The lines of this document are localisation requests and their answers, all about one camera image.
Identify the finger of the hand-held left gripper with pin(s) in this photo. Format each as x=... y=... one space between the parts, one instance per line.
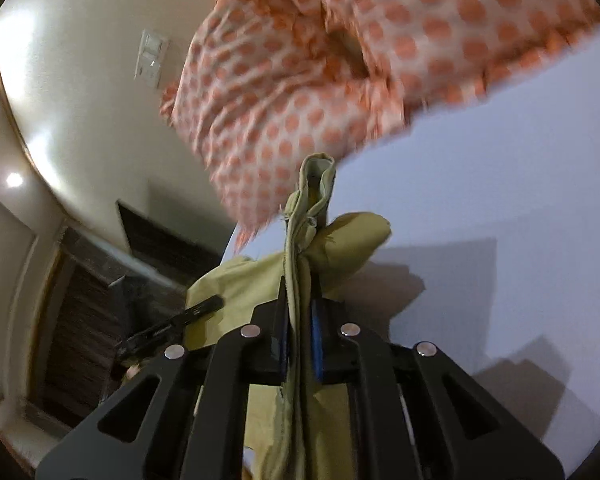
x=180 y=321

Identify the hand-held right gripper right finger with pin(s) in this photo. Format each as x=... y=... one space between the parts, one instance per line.
x=318 y=345

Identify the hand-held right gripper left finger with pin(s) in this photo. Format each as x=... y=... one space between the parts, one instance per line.
x=281 y=345

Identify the olive green pants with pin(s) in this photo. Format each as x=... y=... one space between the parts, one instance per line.
x=300 y=240

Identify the dark brown headboard panel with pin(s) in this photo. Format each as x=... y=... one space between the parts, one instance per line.
x=165 y=245

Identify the dark wooden door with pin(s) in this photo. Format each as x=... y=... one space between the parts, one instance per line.
x=75 y=335

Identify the white bed sheet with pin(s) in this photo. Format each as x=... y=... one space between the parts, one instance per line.
x=480 y=210

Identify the round ceiling light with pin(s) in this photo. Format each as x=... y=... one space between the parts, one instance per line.
x=14 y=179

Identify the orange polka dot pillow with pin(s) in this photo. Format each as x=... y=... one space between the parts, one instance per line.
x=290 y=85

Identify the white wall switch plate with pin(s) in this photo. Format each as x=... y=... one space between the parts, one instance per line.
x=151 y=57

